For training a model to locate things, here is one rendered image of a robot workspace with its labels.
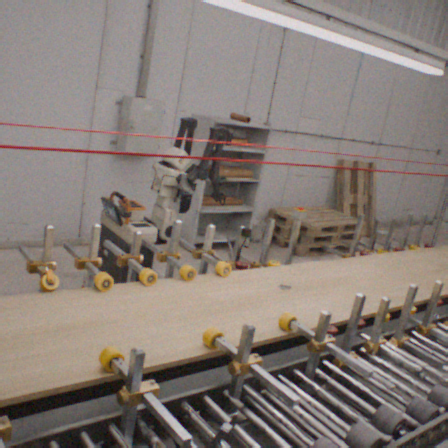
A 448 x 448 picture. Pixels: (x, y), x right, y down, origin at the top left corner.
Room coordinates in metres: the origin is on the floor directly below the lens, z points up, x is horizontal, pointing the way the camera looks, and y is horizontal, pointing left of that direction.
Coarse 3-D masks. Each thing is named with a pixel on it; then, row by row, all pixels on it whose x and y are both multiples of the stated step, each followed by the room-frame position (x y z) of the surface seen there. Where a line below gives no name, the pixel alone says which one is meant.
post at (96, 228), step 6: (96, 228) 2.45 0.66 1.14; (96, 234) 2.46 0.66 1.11; (90, 240) 2.47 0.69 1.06; (96, 240) 2.46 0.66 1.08; (90, 246) 2.46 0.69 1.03; (96, 246) 2.46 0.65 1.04; (90, 252) 2.46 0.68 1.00; (96, 252) 2.46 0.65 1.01; (90, 258) 2.45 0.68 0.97; (96, 258) 2.46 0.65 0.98; (90, 276) 2.45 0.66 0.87; (90, 282) 2.45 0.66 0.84
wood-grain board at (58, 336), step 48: (96, 288) 2.27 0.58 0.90; (144, 288) 2.38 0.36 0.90; (192, 288) 2.50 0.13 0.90; (240, 288) 2.63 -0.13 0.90; (336, 288) 2.92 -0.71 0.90; (384, 288) 3.08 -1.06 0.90; (432, 288) 3.26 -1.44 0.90; (0, 336) 1.68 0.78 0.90; (48, 336) 1.75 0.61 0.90; (96, 336) 1.82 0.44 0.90; (144, 336) 1.90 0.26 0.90; (192, 336) 1.98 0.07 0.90; (240, 336) 2.07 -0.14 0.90; (288, 336) 2.19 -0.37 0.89; (0, 384) 1.40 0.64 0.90; (48, 384) 1.45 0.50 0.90; (96, 384) 1.54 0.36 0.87
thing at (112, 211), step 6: (102, 198) 3.78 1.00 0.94; (108, 204) 3.70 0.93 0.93; (114, 204) 3.64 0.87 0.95; (108, 210) 3.75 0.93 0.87; (114, 210) 3.63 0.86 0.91; (108, 216) 3.80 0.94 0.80; (114, 216) 3.68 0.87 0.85; (120, 216) 3.64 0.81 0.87; (126, 216) 3.63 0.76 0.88; (120, 222) 3.65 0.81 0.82
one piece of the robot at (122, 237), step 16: (112, 192) 3.86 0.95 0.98; (128, 208) 3.65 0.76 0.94; (112, 224) 3.77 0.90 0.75; (128, 224) 3.65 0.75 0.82; (144, 224) 3.75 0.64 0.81; (112, 240) 3.75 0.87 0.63; (128, 240) 3.57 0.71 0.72; (112, 256) 3.72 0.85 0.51; (144, 256) 3.65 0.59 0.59; (112, 272) 3.71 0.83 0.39
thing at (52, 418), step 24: (336, 336) 2.47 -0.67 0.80; (216, 360) 1.93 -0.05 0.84; (264, 360) 2.12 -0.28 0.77; (288, 360) 2.24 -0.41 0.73; (120, 384) 1.63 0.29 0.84; (168, 384) 1.77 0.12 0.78; (192, 384) 1.85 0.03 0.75; (0, 408) 1.34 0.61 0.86; (24, 408) 1.39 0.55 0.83; (48, 408) 1.44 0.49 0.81; (72, 408) 1.50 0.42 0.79; (96, 408) 1.56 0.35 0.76; (120, 408) 1.63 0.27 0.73; (24, 432) 1.39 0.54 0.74
